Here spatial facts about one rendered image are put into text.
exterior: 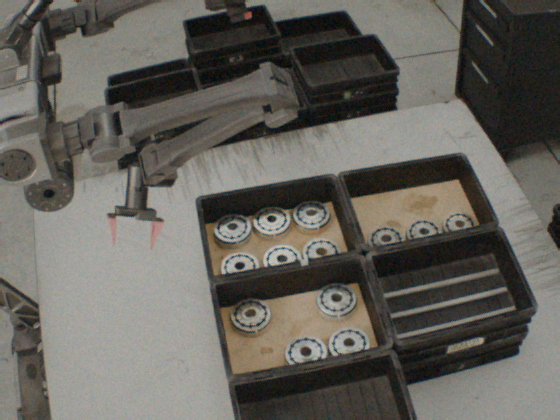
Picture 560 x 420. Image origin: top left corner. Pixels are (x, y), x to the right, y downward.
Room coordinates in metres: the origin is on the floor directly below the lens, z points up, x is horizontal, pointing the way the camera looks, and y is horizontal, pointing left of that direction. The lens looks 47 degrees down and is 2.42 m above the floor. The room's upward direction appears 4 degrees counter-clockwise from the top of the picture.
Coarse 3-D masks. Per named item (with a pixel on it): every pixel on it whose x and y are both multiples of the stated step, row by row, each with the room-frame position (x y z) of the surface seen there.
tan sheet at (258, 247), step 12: (324, 204) 1.49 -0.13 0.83; (252, 216) 1.46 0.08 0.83; (252, 228) 1.41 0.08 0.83; (336, 228) 1.39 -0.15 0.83; (252, 240) 1.37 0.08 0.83; (264, 240) 1.37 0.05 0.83; (288, 240) 1.36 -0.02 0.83; (300, 240) 1.36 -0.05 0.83; (336, 240) 1.35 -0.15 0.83; (216, 252) 1.34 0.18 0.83; (228, 252) 1.33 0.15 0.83; (252, 252) 1.33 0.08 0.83; (264, 252) 1.32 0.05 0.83; (300, 252) 1.32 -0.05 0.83; (216, 264) 1.29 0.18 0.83
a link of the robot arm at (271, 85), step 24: (264, 72) 1.21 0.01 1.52; (192, 96) 1.19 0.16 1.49; (216, 96) 1.18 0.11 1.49; (240, 96) 1.18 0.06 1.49; (264, 96) 1.17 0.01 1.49; (288, 96) 1.20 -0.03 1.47; (144, 120) 1.16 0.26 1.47; (168, 120) 1.16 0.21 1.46; (192, 120) 1.18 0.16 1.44; (96, 144) 1.12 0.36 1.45; (120, 144) 1.13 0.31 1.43
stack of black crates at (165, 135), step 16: (144, 80) 2.49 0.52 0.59; (160, 80) 2.50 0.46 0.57; (176, 80) 2.51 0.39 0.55; (192, 80) 2.53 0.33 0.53; (112, 96) 2.45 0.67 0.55; (128, 96) 2.47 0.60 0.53; (144, 96) 2.48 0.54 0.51; (160, 96) 2.50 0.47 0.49; (176, 96) 2.48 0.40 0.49; (176, 128) 2.24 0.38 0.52; (192, 128) 2.25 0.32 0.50; (144, 144) 2.20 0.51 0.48; (128, 160) 2.19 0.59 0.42
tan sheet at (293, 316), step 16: (352, 288) 1.18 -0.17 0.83; (272, 304) 1.15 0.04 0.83; (288, 304) 1.14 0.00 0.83; (304, 304) 1.14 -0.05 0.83; (224, 320) 1.11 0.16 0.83; (272, 320) 1.10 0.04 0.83; (288, 320) 1.09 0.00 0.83; (304, 320) 1.09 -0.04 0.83; (320, 320) 1.09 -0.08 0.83; (352, 320) 1.08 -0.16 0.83; (368, 320) 1.07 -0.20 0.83; (240, 336) 1.05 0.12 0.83; (272, 336) 1.05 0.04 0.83; (288, 336) 1.04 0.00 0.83; (320, 336) 1.04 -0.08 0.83; (368, 336) 1.02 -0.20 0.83; (240, 352) 1.00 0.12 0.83; (256, 352) 1.00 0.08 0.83; (272, 352) 1.00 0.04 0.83; (240, 368) 0.96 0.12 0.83; (256, 368) 0.95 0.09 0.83
